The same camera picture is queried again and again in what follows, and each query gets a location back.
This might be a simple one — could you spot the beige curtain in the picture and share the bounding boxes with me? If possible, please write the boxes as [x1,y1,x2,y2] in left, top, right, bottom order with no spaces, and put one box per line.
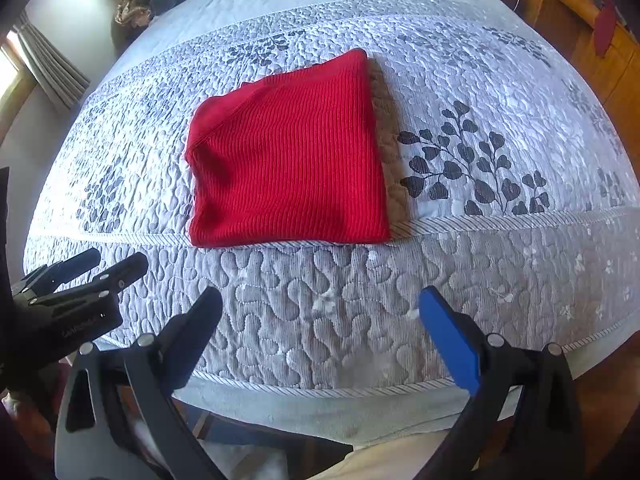
[12,15,91,111]

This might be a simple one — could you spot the grey floral quilted bedspread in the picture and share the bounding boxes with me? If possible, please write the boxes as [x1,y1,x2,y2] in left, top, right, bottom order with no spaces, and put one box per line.
[22,0,640,438]

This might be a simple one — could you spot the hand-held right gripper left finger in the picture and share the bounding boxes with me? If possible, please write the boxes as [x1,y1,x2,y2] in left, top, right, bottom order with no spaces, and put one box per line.
[54,287,226,480]

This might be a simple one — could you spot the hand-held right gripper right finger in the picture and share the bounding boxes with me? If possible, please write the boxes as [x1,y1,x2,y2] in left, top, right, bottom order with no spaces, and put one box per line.
[417,286,586,480]

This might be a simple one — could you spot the wooden framed window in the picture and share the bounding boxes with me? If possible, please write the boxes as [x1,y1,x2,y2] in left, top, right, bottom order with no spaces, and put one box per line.
[0,30,38,126]

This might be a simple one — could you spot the pile of dark clothes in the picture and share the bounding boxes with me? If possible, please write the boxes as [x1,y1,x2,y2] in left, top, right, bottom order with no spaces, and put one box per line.
[115,0,201,28]

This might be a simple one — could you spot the beige cloth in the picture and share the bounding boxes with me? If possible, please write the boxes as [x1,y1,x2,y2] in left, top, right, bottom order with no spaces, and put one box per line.
[310,430,453,480]

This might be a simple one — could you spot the dark red hanging cloth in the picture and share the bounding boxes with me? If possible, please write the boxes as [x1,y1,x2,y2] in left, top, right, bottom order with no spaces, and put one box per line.
[594,0,618,56]

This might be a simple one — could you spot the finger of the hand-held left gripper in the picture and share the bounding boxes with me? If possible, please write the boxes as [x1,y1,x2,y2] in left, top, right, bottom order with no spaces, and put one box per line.
[29,252,149,307]
[12,248,102,295]

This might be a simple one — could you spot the red knitted sweater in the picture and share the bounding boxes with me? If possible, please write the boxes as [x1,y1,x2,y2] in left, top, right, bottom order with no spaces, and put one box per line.
[184,48,392,249]

